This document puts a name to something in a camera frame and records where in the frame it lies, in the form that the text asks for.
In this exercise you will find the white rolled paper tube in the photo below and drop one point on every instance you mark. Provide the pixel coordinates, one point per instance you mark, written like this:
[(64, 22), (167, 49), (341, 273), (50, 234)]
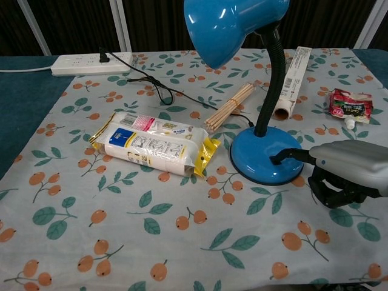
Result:
[(292, 82)]

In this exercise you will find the white metal frame post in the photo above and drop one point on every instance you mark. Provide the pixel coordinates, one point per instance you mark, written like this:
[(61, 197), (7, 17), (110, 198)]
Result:
[(120, 25), (371, 22), (35, 27)]

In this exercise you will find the red drink pouch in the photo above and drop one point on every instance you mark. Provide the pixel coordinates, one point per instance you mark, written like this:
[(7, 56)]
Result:
[(351, 106)]

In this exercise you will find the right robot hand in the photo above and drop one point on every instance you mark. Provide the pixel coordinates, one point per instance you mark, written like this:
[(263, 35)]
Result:
[(348, 160)]

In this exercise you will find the white power strip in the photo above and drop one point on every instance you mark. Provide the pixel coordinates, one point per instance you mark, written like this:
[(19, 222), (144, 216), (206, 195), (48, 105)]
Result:
[(88, 63)]

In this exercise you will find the bundle of wooden sticks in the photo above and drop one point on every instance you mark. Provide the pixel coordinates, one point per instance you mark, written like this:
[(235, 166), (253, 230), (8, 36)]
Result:
[(232, 104)]

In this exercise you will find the floral fruit print tablecloth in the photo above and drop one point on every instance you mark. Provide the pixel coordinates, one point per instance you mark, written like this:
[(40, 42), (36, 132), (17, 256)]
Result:
[(151, 212)]

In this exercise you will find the blue desk lamp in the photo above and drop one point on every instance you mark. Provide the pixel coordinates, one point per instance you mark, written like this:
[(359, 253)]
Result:
[(260, 157)]

